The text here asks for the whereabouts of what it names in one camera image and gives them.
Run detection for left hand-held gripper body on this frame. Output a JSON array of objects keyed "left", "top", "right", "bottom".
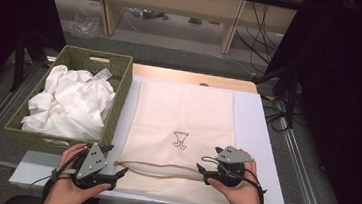
[{"left": 70, "top": 140, "right": 122, "bottom": 193}]

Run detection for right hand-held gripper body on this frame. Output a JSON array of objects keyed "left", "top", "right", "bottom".
[{"left": 203, "top": 143, "right": 256, "bottom": 190}]

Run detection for green woven basket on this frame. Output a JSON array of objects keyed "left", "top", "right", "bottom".
[{"left": 1, "top": 39, "right": 137, "bottom": 164}]

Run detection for cream mesh laundry bag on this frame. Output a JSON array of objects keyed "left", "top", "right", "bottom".
[{"left": 112, "top": 76, "right": 243, "bottom": 204}]

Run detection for white garment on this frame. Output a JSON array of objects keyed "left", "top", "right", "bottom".
[{"left": 19, "top": 60, "right": 119, "bottom": 144}]

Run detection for person's right hand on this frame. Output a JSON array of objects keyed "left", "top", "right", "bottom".
[{"left": 204, "top": 157, "right": 274, "bottom": 204}]

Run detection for person's left hand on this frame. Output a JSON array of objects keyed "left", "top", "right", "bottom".
[{"left": 41, "top": 139, "right": 115, "bottom": 204}]

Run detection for white board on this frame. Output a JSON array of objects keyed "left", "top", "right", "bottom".
[{"left": 8, "top": 63, "right": 300, "bottom": 204}]

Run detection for black chair seat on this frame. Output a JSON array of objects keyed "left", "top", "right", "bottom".
[{"left": 2, "top": 192, "right": 44, "bottom": 204}]

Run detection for light wooden table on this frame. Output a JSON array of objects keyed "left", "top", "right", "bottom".
[{"left": 130, "top": 62, "right": 260, "bottom": 94}]

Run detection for black metal stand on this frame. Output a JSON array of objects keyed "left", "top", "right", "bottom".
[
  {"left": 8, "top": 27, "right": 67, "bottom": 98},
  {"left": 246, "top": 62, "right": 303, "bottom": 131}
]

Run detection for clear plastic bag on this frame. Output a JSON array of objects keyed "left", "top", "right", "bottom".
[{"left": 65, "top": 3, "right": 103, "bottom": 40}]

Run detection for black curtain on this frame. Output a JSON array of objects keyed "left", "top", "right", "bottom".
[
  {"left": 0, "top": 0, "right": 71, "bottom": 121},
  {"left": 252, "top": 0, "right": 362, "bottom": 204}
]

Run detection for beige wooden desk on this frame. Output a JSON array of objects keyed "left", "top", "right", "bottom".
[{"left": 39, "top": 0, "right": 307, "bottom": 62}]

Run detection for left hand-held gripper cable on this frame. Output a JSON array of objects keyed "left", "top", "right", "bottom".
[{"left": 29, "top": 149, "right": 82, "bottom": 195}]

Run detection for hand-held gripper cable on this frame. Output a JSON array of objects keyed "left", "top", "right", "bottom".
[
  {"left": 29, "top": 149, "right": 82, "bottom": 195},
  {"left": 196, "top": 155, "right": 270, "bottom": 204}
]

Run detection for right hand-held gripper cable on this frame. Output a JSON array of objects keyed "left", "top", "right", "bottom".
[{"left": 196, "top": 155, "right": 270, "bottom": 204}]

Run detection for black floor cables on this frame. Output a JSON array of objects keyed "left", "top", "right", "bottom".
[{"left": 257, "top": 93, "right": 294, "bottom": 135}]

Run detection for hanging black cables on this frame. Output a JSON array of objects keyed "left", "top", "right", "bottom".
[{"left": 231, "top": 0, "right": 283, "bottom": 76}]

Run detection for bundle of floor cables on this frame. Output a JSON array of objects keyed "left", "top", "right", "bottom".
[{"left": 124, "top": 5, "right": 171, "bottom": 22}]

